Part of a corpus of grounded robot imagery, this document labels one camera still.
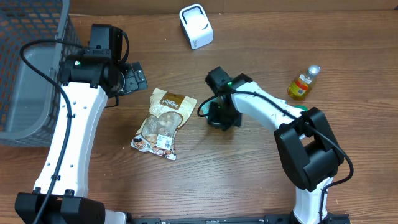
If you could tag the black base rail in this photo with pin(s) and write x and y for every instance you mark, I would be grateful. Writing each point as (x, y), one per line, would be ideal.
(236, 220)

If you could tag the teal wipes pack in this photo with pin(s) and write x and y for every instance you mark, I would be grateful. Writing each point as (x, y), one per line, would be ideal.
(205, 108)

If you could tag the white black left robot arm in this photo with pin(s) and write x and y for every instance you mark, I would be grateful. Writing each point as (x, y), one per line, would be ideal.
(86, 81)

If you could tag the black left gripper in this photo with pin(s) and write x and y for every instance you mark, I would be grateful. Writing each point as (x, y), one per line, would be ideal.
(130, 83)

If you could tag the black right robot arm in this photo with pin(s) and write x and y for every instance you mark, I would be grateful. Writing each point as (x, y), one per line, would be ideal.
(307, 147)

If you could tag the grey plastic mesh basket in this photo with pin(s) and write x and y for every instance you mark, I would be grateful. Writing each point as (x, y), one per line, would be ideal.
(29, 103)

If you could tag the brown snack pouch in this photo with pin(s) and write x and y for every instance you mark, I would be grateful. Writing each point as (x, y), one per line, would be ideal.
(168, 112)

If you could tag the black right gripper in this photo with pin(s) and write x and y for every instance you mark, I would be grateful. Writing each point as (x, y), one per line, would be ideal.
(217, 121)

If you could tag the green lid Knorr jar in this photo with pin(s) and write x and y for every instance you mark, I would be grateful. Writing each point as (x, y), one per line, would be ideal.
(302, 107)

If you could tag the white barcode scanner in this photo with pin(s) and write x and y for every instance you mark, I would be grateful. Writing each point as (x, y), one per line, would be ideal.
(196, 26)

